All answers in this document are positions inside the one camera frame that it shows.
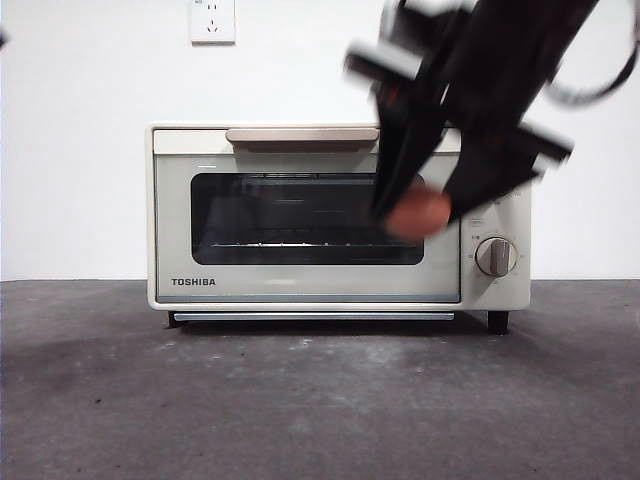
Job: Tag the silver crumb tray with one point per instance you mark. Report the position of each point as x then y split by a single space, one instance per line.
300 317

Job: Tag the cream toaster oven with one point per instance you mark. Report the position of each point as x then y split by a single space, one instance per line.
522 300

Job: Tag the white wall socket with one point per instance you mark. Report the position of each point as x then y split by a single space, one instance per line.
213 22

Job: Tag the small cream oven knob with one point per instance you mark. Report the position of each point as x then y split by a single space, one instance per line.
496 257

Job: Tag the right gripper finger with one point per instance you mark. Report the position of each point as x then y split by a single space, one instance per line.
482 175
402 150

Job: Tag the black oven foot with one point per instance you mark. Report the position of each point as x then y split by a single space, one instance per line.
498 322
171 320

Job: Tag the brown egg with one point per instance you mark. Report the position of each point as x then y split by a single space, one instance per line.
419 212

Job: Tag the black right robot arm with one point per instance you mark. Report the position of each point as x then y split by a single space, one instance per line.
500 50

